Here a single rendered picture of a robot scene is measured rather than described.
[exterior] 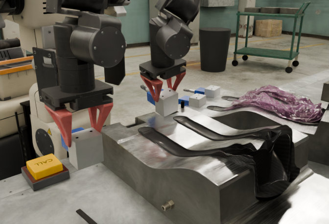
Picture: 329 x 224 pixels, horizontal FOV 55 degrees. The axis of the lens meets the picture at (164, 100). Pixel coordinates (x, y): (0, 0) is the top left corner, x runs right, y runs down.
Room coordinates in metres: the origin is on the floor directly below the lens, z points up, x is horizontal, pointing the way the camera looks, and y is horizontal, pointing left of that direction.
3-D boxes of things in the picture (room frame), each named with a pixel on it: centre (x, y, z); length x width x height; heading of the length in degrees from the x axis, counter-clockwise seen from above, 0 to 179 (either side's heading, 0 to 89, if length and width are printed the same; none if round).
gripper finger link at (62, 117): (0.49, 0.15, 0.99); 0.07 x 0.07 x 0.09; 39
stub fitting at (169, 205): (0.46, -0.01, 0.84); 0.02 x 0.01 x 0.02; 129
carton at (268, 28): (8.48, -2.75, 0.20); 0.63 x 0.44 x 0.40; 123
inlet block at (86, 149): (0.53, 0.17, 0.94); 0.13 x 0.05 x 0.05; 39
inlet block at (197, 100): (0.95, -0.06, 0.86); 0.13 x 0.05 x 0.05; 57
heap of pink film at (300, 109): (0.85, -0.32, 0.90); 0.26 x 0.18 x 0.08; 57
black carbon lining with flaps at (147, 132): (0.58, -0.10, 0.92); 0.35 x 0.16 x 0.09; 39
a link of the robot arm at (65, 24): (0.49, 0.14, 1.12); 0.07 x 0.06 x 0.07; 44
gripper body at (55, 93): (0.50, 0.14, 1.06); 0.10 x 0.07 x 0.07; 129
